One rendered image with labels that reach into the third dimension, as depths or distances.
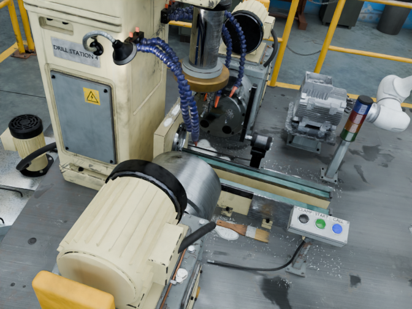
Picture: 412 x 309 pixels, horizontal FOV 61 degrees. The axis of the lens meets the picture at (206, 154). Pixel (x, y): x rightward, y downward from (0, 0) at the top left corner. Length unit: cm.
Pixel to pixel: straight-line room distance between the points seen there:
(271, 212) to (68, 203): 77
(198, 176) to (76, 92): 47
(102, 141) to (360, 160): 123
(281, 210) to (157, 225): 74
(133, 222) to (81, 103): 62
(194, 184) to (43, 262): 58
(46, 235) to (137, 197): 72
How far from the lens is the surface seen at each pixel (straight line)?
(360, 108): 148
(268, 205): 134
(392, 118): 179
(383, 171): 189
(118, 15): 99
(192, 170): 103
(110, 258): 62
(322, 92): 167
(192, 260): 84
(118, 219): 66
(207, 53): 109
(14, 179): 214
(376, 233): 158
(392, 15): 633
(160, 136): 116
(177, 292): 80
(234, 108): 144
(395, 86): 185
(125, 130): 118
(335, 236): 113
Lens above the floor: 187
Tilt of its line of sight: 41 degrees down
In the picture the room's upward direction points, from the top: 9 degrees clockwise
